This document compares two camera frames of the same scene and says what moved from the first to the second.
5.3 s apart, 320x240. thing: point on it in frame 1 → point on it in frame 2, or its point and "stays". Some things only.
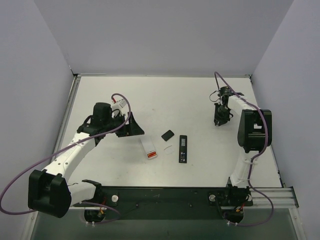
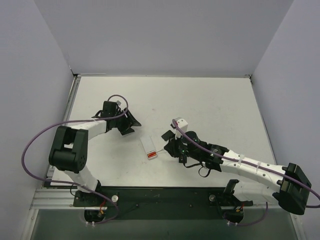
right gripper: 221,118 → 173,144
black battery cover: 167,135 stays
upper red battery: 151,154 stays
